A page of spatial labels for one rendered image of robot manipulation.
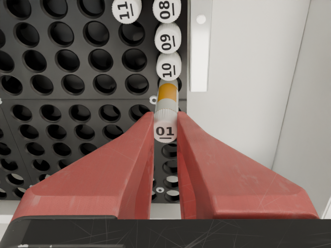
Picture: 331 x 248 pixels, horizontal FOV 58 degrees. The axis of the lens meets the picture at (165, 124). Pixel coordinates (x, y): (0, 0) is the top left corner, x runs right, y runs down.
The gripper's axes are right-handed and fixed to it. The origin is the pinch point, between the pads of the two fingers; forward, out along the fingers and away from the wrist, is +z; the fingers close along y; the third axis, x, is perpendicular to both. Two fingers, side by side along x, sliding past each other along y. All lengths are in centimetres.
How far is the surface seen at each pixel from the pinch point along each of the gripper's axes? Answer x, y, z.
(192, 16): -2.0, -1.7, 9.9
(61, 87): 0.5, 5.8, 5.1
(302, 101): 3.3, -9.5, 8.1
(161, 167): 6.3, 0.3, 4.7
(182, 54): -1.6, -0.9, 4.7
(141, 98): 1.1, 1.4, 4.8
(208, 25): -1.5, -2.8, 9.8
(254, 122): 7.0, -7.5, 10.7
